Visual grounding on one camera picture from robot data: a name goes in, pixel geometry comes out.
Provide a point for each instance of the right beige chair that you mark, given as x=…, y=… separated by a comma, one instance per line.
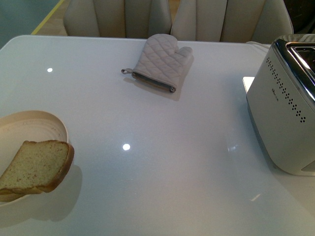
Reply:
x=237, y=21

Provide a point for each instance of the beige round plate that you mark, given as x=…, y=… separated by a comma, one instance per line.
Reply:
x=23, y=126

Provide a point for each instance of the white chrome toaster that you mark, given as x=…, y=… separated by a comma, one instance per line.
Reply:
x=281, y=101

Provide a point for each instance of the bread slice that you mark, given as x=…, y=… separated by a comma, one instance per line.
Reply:
x=37, y=167

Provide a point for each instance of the beige chair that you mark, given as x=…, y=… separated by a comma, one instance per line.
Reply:
x=117, y=18
x=237, y=21

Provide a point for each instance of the grey quilted oven mitt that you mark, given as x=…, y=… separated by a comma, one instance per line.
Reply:
x=162, y=63

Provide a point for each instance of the left beige chair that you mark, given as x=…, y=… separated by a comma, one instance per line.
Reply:
x=117, y=18

